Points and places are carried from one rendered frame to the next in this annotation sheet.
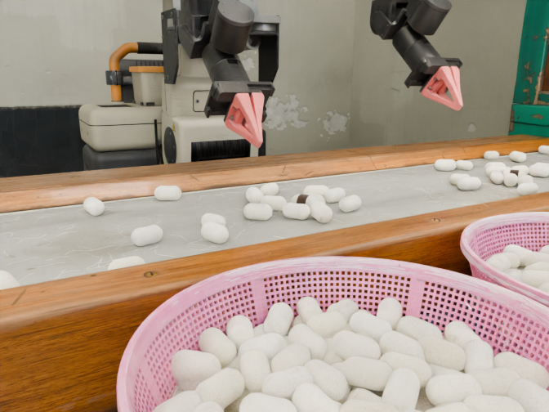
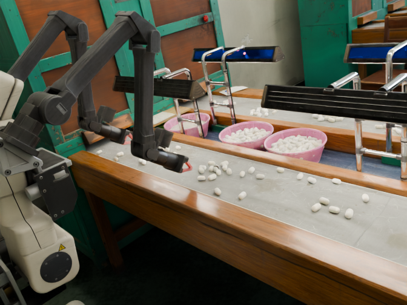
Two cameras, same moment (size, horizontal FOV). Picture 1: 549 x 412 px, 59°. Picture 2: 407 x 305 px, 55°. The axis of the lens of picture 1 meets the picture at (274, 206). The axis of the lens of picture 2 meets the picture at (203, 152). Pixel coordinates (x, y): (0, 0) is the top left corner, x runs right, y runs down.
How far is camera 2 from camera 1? 1.74 m
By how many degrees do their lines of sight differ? 93
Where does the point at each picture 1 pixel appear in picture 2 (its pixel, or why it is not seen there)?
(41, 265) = (284, 183)
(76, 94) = not seen: outside the picture
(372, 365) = (291, 146)
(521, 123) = (63, 152)
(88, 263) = (278, 179)
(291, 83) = not seen: outside the picture
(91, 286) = (297, 161)
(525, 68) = (52, 129)
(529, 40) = not seen: hidden behind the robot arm
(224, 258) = (274, 157)
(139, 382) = (312, 151)
